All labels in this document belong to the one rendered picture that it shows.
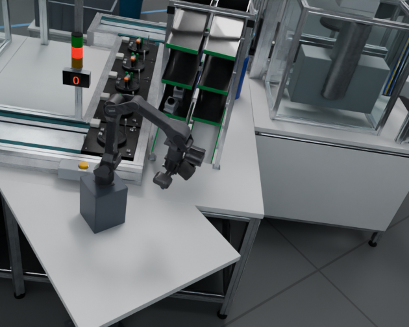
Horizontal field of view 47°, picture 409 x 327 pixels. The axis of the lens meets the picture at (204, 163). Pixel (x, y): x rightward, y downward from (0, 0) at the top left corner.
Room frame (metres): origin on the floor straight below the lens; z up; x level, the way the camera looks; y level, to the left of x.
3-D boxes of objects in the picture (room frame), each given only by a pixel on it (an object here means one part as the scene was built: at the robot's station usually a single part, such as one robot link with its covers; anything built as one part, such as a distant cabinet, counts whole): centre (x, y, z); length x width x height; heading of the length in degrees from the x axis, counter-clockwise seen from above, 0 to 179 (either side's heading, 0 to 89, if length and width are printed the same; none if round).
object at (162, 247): (1.40, 0.34, 0.84); 0.90 x 0.70 x 0.03; 44
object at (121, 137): (1.77, 0.45, 0.98); 0.14 x 0.14 x 0.02
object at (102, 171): (1.37, 0.37, 1.15); 0.09 x 0.07 x 0.06; 173
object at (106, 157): (1.37, 0.35, 1.30); 0.07 x 0.06 x 0.32; 173
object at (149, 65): (2.51, 0.54, 1.01); 0.24 x 0.24 x 0.13; 6
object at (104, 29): (3.16, -0.20, 0.92); 2.35 x 0.41 x 0.12; 96
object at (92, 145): (1.77, 0.45, 0.96); 0.24 x 0.24 x 0.02; 6
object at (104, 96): (2.03, 0.48, 1.01); 0.24 x 0.24 x 0.13; 6
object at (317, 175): (2.73, -0.75, 0.43); 1.11 x 0.68 x 0.86; 96
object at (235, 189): (2.22, 0.51, 0.84); 1.50 x 1.41 x 0.03; 96
